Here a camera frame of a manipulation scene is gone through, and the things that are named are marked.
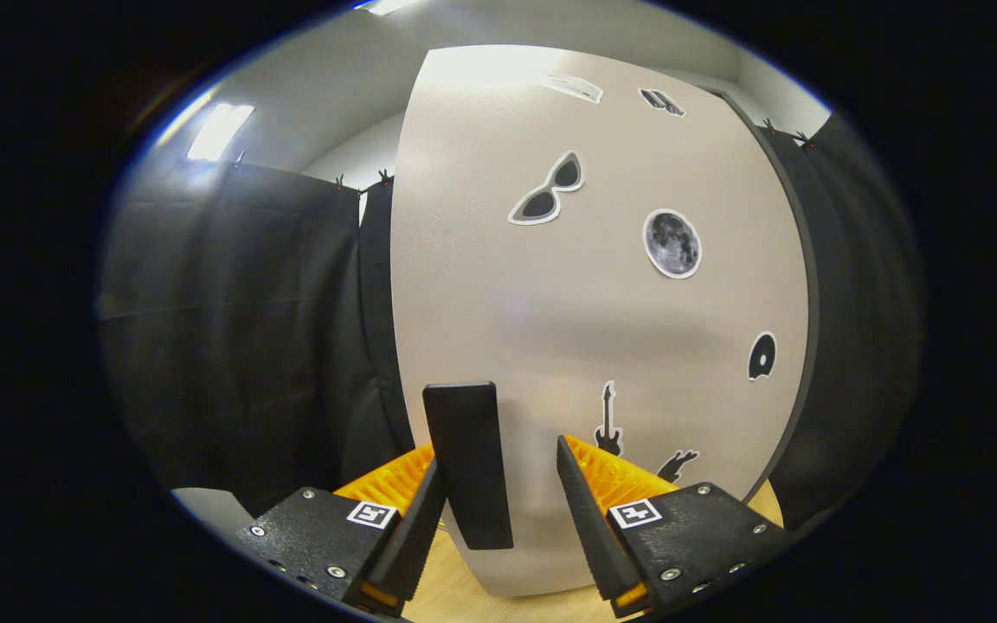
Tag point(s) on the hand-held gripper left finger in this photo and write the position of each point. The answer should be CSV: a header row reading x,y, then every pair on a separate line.
x,y
416,541

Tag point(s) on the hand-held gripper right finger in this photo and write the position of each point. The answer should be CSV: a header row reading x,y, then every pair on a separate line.
x,y
589,528

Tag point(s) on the beige shoe cabinet door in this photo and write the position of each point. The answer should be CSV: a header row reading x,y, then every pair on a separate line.
x,y
481,260

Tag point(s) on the black backdrop cloth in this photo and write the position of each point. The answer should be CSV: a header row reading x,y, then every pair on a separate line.
x,y
247,346

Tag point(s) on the long ceiling light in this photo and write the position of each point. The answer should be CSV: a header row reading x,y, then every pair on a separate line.
x,y
388,5
220,130

